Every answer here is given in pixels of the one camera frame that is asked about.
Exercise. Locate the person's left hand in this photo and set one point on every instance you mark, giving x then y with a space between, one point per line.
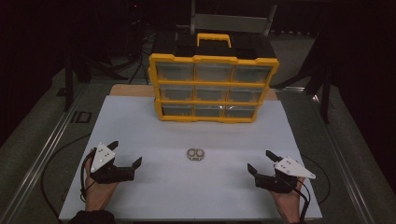
98 193

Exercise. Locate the white table mat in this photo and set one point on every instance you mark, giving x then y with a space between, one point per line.
193 186

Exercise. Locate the black stand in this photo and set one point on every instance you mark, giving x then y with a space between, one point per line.
69 87
325 99

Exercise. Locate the person's right hand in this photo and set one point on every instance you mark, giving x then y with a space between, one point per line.
289 202

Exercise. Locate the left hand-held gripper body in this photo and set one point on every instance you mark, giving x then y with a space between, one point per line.
102 157

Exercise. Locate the clear plastic drawer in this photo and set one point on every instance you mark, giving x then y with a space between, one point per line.
174 71

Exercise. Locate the small grey metal part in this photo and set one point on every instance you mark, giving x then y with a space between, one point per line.
195 154

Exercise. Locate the grey metal frame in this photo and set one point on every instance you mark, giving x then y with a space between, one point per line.
230 22

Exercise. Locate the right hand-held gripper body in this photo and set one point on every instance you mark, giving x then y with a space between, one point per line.
294 169

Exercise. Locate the aluminium rail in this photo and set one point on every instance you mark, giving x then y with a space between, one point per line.
342 161
40 155

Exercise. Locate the rows of clear drawers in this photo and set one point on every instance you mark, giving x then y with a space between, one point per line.
213 93

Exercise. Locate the yellow black drawer organizer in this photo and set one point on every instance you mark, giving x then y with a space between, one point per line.
214 58

